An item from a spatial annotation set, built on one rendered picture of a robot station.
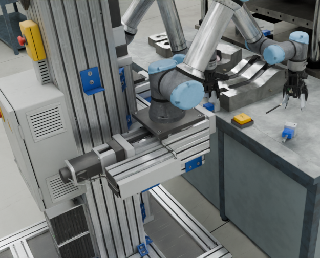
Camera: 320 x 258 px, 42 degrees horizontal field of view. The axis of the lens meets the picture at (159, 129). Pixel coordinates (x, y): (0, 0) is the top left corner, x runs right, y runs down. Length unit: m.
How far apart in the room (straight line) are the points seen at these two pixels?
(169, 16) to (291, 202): 1.01
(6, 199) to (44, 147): 1.62
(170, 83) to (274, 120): 0.77
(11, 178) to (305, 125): 2.24
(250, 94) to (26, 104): 1.18
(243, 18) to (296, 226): 0.99
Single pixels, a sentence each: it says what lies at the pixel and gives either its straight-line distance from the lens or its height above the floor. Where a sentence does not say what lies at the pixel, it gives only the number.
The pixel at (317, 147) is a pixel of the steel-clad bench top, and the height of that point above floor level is 0.80.
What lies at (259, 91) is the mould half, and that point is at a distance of 2.26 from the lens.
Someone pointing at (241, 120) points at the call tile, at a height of 0.84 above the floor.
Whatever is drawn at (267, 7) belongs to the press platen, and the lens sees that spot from 3.03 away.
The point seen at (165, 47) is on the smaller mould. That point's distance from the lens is 2.89.
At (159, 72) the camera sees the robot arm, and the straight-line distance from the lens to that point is 1.56.
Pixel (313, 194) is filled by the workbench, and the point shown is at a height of 0.67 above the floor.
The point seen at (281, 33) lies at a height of 0.87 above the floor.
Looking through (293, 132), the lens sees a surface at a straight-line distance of 1.97.
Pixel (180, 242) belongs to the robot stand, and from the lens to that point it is 2.28.
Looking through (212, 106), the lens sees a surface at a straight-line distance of 2.16.
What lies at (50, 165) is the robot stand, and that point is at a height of 0.96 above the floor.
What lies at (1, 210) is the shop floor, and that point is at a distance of 3.13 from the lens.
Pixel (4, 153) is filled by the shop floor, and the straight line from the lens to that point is 3.74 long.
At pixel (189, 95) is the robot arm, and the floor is 1.21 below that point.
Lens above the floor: 1.88
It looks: 31 degrees down
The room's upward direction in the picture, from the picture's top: 6 degrees counter-clockwise
